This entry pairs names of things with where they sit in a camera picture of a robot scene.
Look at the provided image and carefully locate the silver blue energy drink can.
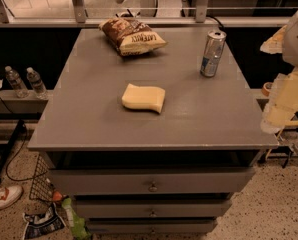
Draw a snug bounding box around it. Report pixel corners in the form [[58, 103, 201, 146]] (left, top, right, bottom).
[[200, 30, 226, 77]]

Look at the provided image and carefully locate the black cable on floor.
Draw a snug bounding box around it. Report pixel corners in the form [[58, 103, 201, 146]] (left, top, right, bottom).
[[0, 82, 48, 182]]

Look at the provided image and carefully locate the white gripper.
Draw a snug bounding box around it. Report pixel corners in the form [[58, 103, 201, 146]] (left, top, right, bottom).
[[260, 67, 298, 134]]

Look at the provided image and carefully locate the black wire basket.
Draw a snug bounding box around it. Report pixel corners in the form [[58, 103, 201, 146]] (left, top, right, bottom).
[[29, 156, 54, 202]]

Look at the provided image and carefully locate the dark snack bag on floor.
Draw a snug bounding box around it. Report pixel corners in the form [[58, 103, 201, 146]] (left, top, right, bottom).
[[23, 204, 65, 240]]

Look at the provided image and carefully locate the yellow sponge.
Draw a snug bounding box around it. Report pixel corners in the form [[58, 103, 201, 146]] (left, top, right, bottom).
[[122, 84, 166, 113]]

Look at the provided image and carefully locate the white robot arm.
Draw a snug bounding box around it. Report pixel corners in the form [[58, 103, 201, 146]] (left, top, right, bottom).
[[260, 10, 298, 134]]

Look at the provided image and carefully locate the roll of tape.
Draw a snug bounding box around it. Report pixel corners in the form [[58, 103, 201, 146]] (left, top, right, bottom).
[[261, 82, 273, 96]]

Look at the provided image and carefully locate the left clear water bottle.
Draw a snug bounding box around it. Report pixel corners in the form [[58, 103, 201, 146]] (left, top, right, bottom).
[[5, 66, 29, 98]]

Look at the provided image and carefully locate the grey drawer cabinet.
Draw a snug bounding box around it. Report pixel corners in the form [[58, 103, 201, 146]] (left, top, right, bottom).
[[29, 27, 276, 234]]

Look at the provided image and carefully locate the black metal leg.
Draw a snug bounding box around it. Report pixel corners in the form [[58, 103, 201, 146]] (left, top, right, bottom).
[[0, 120, 24, 184]]

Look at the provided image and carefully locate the right clear water bottle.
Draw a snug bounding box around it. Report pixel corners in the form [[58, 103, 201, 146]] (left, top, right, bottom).
[[27, 67, 48, 100]]

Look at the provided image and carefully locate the brown chip bag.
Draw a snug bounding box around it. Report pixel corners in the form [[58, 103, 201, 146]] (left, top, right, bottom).
[[99, 17, 167, 56]]

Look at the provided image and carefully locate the clear water bottle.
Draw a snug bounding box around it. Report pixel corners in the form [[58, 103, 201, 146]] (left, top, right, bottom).
[[5, 66, 29, 98], [27, 67, 48, 100]]

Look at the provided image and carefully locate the white orange sneaker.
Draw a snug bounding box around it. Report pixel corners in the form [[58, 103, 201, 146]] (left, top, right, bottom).
[[0, 185, 23, 210]]

